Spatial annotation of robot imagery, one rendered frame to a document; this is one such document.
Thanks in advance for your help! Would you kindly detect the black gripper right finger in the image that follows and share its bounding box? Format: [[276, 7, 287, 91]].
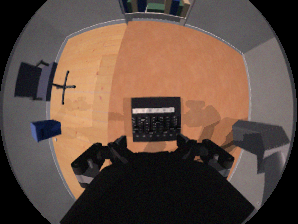
[[165, 134, 235, 179]]

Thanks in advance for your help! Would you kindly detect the black lighting desk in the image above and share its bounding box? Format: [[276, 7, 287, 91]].
[[131, 97, 181, 142]]

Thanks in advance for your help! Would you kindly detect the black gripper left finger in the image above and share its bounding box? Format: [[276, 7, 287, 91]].
[[71, 135, 145, 188]]

